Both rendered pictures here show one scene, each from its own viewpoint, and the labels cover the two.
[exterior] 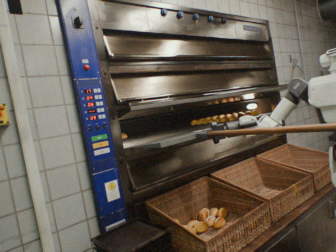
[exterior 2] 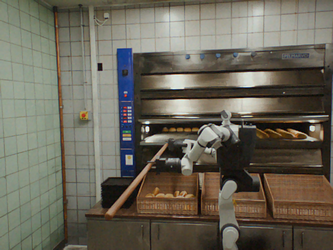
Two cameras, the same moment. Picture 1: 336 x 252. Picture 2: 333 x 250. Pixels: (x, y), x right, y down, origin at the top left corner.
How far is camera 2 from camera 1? 229 cm
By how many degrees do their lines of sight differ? 46
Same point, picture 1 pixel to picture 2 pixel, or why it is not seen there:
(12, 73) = (94, 97)
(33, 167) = (96, 138)
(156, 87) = (169, 107)
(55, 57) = (113, 90)
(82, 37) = (126, 80)
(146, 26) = (171, 68)
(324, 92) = not seen: hidden behind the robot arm
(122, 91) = (145, 108)
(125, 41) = (153, 79)
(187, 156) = not seen: hidden behind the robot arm
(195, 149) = not seen: hidden behind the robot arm
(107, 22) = (144, 69)
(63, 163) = (109, 140)
